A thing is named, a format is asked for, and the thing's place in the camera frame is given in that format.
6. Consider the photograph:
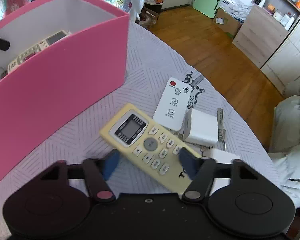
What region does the bunch of metal keys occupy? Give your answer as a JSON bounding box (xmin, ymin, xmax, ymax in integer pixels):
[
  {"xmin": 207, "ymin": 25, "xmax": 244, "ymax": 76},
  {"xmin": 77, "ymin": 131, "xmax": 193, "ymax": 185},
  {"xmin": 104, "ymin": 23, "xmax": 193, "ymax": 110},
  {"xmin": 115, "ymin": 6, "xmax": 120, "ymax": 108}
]
[{"xmin": 199, "ymin": 108, "xmax": 228, "ymax": 157}]

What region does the row of cosmetic bottles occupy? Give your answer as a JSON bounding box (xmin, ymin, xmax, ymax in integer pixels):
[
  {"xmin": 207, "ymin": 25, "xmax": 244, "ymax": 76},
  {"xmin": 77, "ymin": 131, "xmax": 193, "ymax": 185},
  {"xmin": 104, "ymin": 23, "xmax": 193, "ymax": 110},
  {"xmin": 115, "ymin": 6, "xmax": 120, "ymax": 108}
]
[{"xmin": 255, "ymin": 0, "xmax": 300, "ymax": 30}]

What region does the large white charger block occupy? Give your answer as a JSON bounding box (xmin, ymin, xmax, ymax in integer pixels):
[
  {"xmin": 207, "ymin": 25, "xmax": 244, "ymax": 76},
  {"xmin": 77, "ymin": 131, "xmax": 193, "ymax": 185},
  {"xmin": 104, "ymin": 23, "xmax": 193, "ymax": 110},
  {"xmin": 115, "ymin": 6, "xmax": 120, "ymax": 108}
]
[{"xmin": 184, "ymin": 109, "xmax": 223, "ymax": 147}]

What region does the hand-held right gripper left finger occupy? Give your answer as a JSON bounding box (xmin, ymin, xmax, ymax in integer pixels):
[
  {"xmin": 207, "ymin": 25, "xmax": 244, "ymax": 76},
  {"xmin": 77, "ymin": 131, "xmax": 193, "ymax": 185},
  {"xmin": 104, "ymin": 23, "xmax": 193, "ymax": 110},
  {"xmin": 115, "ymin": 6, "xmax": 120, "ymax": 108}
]
[{"xmin": 39, "ymin": 149, "xmax": 120, "ymax": 203}]

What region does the wooden shelf cabinet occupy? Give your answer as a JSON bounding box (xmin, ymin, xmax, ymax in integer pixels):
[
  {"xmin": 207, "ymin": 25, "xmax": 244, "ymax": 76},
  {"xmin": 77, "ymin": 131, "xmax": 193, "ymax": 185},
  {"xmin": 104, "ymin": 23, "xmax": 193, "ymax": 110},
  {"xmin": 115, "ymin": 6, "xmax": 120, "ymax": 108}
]
[{"xmin": 232, "ymin": 0, "xmax": 300, "ymax": 69}]

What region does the white cat print tablecloth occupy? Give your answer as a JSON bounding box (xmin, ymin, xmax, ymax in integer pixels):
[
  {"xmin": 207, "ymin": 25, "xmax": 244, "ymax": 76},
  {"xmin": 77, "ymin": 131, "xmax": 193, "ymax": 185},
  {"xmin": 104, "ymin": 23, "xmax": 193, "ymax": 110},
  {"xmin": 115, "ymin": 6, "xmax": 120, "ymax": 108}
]
[{"xmin": 0, "ymin": 21, "xmax": 278, "ymax": 230}]

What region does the pink cardboard storage box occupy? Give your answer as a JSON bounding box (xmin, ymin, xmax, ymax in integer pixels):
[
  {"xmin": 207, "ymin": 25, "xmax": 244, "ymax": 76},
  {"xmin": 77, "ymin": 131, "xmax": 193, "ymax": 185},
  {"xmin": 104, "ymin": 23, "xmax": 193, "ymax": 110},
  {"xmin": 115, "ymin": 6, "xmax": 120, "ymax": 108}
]
[{"xmin": 0, "ymin": 0, "xmax": 130, "ymax": 192}]

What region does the white fan remote control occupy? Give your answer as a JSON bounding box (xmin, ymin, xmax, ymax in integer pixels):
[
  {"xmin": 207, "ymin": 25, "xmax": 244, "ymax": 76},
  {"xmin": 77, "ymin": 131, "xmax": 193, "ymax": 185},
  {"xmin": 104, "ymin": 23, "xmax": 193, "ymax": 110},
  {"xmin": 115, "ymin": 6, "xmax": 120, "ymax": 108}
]
[{"xmin": 153, "ymin": 77, "xmax": 192, "ymax": 131}]

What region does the yellow remote control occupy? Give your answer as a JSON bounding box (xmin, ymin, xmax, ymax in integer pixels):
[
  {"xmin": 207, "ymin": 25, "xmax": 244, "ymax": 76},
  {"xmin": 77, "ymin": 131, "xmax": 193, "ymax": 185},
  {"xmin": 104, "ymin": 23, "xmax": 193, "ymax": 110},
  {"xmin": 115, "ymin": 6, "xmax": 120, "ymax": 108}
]
[{"xmin": 99, "ymin": 102, "xmax": 203, "ymax": 192}]

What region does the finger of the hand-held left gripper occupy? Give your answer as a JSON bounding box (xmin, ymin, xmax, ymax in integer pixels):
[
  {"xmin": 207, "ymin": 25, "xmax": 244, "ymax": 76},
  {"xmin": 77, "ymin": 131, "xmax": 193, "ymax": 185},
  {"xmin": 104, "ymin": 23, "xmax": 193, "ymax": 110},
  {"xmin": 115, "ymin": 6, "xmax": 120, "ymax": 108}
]
[{"xmin": 0, "ymin": 36, "xmax": 10, "ymax": 52}]

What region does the stack of tissue packs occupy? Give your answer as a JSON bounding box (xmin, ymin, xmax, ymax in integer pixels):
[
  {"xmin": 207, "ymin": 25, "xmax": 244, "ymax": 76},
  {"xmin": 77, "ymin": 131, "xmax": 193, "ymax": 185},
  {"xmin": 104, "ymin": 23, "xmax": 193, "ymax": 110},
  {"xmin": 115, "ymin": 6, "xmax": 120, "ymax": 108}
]
[{"xmin": 219, "ymin": 0, "xmax": 253, "ymax": 22}]

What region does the wooden wardrobe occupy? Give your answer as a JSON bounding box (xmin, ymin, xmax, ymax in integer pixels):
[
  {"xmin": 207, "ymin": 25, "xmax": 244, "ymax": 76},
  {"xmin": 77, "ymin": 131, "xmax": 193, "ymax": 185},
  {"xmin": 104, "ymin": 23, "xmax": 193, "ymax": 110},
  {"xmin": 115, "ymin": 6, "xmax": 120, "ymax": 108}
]
[{"xmin": 260, "ymin": 25, "xmax": 300, "ymax": 98}]

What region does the cream remote with pink panel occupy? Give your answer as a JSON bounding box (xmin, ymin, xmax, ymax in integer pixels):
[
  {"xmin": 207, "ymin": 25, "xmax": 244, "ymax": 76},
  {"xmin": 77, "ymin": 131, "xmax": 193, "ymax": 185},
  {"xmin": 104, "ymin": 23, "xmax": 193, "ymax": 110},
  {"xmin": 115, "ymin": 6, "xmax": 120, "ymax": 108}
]
[{"xmin": 7, "ymin": 30, "xmax": 72, "ymax": 74}]

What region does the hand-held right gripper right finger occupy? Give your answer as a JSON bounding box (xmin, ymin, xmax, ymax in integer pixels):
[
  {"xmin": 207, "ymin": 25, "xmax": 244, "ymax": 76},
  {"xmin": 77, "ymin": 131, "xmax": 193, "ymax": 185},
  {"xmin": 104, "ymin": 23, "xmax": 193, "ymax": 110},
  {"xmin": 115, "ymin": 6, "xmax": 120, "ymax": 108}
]
[{"xmin": 179, "ymin": 148, "xmax": 262, "ymax": 202}]

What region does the dark waste bin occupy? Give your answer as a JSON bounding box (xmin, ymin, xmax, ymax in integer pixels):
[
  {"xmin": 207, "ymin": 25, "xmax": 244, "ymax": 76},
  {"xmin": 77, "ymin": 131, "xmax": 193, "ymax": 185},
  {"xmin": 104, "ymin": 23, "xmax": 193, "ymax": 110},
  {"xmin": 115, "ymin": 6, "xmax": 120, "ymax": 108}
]
[{"xmin": 144, "ymin": 0, "xmax": 165, "ymax": 29}]

